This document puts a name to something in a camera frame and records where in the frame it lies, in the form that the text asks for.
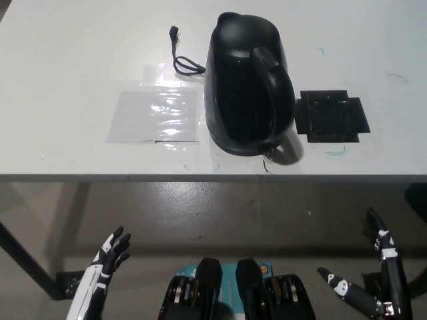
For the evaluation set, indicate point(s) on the black electric kettle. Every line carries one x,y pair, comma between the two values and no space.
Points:
243,100

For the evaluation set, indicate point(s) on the large transparent plastic sheet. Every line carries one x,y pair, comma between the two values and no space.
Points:
156,116

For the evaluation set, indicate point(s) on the dark object at floor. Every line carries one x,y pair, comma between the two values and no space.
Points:
417,200

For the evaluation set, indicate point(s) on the black tape patch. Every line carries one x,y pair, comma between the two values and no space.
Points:
332,116

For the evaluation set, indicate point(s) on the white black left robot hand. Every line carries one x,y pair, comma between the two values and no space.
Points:
96,276

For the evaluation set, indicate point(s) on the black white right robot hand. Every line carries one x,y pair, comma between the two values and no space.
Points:
392,280

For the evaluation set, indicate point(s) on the black table leg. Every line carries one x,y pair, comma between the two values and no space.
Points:
28,260

